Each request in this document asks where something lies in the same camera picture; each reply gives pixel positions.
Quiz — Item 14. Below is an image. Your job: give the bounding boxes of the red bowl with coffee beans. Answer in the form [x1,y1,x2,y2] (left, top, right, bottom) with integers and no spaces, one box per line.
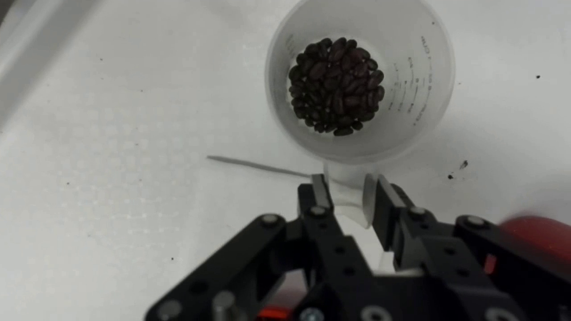
[501,216,571,266]

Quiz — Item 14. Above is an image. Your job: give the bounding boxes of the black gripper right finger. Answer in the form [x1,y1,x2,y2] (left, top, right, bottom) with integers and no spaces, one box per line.
[370,175,571,321]

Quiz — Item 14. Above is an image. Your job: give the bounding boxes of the clear plastic measuring jar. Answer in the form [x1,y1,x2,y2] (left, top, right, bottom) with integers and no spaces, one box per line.
[265,0,454,225]

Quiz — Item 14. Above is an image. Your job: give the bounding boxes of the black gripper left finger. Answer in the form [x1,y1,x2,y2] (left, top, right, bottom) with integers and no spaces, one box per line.
[142,175,372,321]

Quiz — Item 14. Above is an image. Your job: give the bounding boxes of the coffee beans in jar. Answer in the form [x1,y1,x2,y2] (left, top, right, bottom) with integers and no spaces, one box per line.
[286,37,385,136]

